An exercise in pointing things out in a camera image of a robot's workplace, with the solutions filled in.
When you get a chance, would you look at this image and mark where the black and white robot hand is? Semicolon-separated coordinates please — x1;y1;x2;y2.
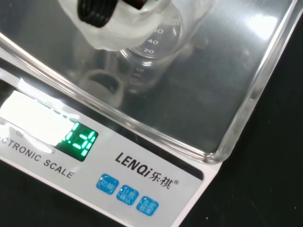
59;0;171;51

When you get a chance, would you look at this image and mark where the white electronic balance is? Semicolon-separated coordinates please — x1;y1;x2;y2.
0;0;303;227

